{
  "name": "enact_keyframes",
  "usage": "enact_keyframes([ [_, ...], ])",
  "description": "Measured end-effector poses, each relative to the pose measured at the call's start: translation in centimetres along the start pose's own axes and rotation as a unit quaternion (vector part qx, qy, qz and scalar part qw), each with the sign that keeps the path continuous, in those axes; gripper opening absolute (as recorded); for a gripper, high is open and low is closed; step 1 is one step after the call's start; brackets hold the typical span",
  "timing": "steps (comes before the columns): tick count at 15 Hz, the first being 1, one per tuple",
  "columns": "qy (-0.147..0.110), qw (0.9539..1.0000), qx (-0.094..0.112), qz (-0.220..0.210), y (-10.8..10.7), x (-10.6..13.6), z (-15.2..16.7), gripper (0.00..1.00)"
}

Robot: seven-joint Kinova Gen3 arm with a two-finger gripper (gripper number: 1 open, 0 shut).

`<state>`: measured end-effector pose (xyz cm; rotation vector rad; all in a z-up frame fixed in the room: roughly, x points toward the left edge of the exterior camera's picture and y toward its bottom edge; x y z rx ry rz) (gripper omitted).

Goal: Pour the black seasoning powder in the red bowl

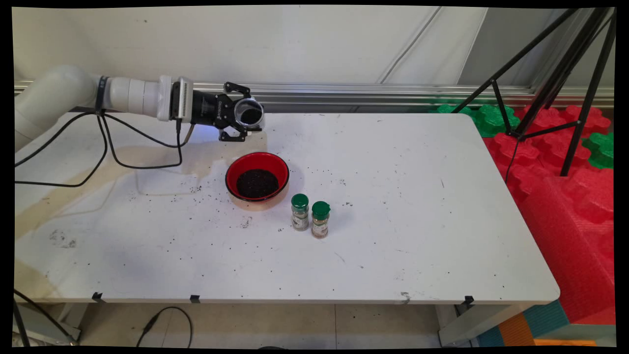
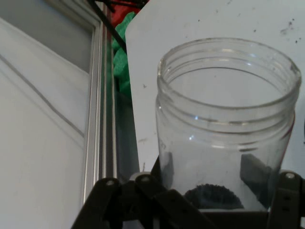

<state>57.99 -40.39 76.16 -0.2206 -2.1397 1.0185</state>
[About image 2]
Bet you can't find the red foam puzzle mat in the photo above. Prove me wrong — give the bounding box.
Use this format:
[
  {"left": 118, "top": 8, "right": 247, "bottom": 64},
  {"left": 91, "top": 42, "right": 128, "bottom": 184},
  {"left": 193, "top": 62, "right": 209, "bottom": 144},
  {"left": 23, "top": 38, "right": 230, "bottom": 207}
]
[{"left": 111, "top": 0, "right": 144, "bottom": 27}]

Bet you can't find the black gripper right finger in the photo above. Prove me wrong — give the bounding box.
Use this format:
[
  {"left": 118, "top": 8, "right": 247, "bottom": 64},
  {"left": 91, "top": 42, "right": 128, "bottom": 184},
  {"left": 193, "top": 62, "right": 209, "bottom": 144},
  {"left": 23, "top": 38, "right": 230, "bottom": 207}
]
[{"left": 240, "top": 154, "right": 305, "bottom": 229}]

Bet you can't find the thin grey wall cable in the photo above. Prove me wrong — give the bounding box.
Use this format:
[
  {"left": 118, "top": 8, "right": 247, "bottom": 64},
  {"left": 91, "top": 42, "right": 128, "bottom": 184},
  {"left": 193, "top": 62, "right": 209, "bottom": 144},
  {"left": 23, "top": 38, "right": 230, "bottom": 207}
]
[{"left": 0, "top": 53, "right": 86, "bottom": 139}]

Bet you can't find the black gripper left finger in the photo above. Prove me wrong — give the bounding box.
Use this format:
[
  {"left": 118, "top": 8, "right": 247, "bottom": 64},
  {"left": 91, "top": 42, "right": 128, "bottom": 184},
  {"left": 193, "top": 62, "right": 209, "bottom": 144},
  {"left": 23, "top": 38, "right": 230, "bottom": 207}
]
[{"left": 71, "top": 152, "right": 216, "bottom": 229}]

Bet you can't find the green foam puzzle piece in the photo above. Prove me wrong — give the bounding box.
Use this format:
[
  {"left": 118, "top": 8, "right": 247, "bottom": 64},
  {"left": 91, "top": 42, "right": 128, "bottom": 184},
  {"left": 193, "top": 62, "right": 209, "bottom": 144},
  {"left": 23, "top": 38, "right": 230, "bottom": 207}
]
[{"left": 111, "top": 11, "right": 137, "bottom": 97}]

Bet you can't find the black seeds heap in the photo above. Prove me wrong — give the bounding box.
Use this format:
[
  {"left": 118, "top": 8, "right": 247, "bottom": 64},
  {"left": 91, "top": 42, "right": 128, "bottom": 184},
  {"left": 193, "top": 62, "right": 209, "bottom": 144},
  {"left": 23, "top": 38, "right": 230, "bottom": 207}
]
[{"left": 184, "top": 182, "right": 244, "bottom": 210}]

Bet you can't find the aluminium wall rail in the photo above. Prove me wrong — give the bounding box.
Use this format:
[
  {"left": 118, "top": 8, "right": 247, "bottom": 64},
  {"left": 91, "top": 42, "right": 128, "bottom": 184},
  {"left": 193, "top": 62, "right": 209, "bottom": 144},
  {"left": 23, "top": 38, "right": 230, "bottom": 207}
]
[{"left": 82, "top": 0, "right": 118, "bottom": 206}]

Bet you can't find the clear plastic jar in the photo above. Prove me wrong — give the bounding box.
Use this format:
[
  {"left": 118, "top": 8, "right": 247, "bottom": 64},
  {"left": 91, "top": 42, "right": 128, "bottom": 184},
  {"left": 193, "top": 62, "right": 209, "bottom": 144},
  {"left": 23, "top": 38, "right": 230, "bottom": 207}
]
[{"left": 156, "top": 37, "right": 302, "bottom": 212}]

